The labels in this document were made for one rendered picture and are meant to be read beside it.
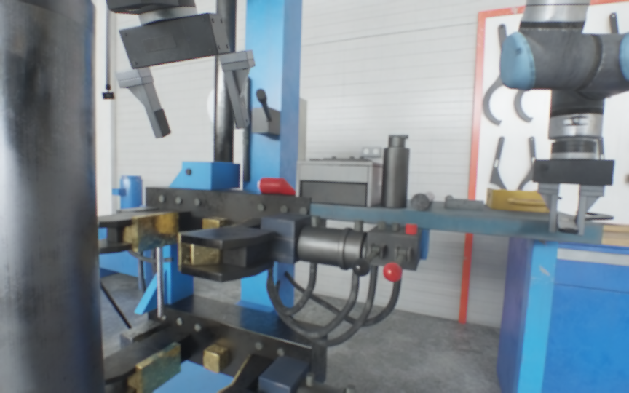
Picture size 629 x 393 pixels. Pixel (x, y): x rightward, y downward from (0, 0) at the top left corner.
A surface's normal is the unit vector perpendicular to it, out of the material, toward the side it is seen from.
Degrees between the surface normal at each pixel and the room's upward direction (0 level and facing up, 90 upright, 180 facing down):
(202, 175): 90
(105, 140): 90
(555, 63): 116
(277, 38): 90
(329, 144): 90
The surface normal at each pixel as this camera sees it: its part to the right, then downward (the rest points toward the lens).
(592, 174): -0.61, 0.04
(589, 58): -0.14, 0.22
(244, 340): -0.40, 0.06
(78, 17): 0.99, 0.04
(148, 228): 0.92, 0.06
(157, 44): -0.10, 0.47
